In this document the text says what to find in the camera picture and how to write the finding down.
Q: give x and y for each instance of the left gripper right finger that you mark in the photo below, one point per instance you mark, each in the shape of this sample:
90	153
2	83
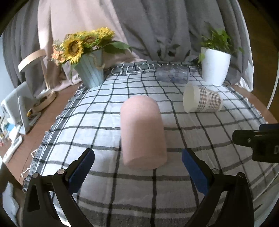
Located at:
237	209

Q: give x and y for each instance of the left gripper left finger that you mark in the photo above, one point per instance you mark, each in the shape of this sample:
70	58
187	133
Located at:
38	207

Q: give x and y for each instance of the pink plastic cup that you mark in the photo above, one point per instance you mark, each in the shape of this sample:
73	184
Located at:
142	134

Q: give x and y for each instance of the plaid paper cup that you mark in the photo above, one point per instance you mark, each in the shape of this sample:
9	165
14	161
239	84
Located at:
200	99

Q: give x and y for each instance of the clear plastic cup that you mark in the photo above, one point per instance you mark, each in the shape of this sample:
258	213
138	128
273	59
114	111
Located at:
173	74

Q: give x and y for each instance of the white remote control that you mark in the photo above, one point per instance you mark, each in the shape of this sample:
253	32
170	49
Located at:
10	152

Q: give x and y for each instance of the black white checked tablecloth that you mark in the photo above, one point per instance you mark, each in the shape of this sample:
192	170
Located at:
113	194

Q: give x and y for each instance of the grey white desktop device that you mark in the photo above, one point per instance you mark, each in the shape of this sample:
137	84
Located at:
16	105

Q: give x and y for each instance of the white plant pot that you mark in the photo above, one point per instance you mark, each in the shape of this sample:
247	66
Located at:
214	66

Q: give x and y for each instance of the green leafy plant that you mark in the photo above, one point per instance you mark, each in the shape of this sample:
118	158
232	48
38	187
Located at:
219	40

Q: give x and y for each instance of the blue ribbed flower pot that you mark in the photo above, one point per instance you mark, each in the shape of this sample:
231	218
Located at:
91	69

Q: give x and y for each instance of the yellow sunflower bouquet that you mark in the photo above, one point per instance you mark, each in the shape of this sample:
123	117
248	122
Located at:
78	44

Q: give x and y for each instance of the grey curtain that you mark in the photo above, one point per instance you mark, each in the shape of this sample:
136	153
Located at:
156	30

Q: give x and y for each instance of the beige pink curtain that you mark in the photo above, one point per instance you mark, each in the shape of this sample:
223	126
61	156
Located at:
56	19

